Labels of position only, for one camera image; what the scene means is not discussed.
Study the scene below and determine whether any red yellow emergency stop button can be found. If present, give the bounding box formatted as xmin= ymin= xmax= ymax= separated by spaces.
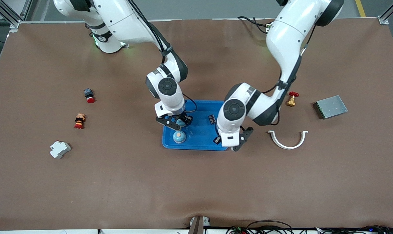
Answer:
xmin=74 ymin=113 xmax=86 ymax=130

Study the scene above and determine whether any brass valve red handle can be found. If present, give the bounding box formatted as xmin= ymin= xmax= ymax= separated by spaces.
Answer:
xmin=285 ymin=91 xmax=299 ymax=107

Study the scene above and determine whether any white circuit breaker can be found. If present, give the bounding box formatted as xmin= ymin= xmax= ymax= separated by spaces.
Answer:
xmin=50 ymin=140 xmax=71 ymax=159

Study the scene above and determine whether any blue plastic tray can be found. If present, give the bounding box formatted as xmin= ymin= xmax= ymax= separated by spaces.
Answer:
xmin=162 ymin=99 xmax=230 ymax=151

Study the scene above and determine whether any black base cable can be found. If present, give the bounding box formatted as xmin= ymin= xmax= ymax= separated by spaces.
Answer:
xmin=237 ymin=16 xmax=272 ymax=34

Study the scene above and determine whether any grey camera stand post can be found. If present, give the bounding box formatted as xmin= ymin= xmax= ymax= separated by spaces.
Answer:
xmin=189 ymin=215 xmax=211 ymax=234

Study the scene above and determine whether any brown table mat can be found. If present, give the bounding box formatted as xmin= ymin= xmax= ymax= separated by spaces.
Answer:
xmin=0 ymin=18 xmax=393 ymax=230

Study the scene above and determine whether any aluminium frame profile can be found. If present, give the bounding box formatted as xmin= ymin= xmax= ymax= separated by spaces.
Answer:
xmin=378 ymin=0 xmax=393 ymax=25
xmin=0 ymin=0 xmax=33 ymax=33

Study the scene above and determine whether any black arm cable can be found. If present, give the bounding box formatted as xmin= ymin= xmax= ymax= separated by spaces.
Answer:
xmin=261 ymin=24 xmax=317 ymax=126
xmin=127 ymin=0 xmax=197 ymax=114

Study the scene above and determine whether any white half ring clamp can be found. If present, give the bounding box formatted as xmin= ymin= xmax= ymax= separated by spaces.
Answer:
xmin=267 ymin=130 xmax=309 ymax=150

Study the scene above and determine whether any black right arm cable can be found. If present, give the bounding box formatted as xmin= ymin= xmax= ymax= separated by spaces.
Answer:
xmin=127 ymin=0 xmax=197 ymax=114

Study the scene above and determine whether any grey metal box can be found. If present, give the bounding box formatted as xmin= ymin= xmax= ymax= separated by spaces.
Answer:
xmin=313 ymin=95 xmax=349 ymax=120

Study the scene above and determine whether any black cable bundle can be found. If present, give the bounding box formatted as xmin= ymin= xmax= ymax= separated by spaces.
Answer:
xmin=226 ymin=220 xmax=393 ymax=234

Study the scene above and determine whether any red push button black base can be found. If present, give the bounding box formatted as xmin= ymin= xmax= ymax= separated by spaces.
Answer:
xmin=83 ymin=88 xmax=96 ymax=104

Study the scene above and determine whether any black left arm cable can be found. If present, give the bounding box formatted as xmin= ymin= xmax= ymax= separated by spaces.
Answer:
xmin=261 ymin=24 xmax=317 ymax=126

